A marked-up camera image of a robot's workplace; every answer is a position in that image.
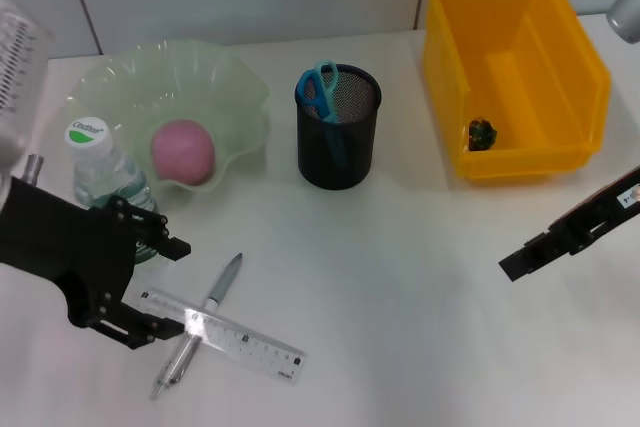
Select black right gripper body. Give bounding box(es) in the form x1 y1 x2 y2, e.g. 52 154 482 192
573 165 640 249

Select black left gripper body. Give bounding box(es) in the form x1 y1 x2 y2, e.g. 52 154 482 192
0 176 137 329

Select clear water bottle green label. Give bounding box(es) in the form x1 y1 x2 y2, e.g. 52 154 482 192
64 116 160 264

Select pink peach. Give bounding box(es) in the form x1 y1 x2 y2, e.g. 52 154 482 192
151 119 218 186

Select transparent plastic ruler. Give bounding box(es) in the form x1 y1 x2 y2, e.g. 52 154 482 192
137 286 307 386

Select green plastic wrapper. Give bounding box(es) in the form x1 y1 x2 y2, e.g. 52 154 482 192
466 117 500 153

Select blue safety scissors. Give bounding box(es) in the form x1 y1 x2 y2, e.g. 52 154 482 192
296 60 350 169

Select grey pen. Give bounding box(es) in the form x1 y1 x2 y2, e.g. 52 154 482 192
149 252 245 401

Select pale green wavy fruit plate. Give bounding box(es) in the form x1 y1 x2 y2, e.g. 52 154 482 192
39 38 272 201

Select black mesh pen cup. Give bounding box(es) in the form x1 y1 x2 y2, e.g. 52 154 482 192
293 64 383 192

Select yellow plastic storage bin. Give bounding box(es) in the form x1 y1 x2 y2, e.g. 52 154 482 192
422 0 613 184

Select left gripper cable with plug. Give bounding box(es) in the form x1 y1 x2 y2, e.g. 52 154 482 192
23 153 47 189

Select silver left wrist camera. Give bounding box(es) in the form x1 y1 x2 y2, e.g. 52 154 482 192
0 0 57 148

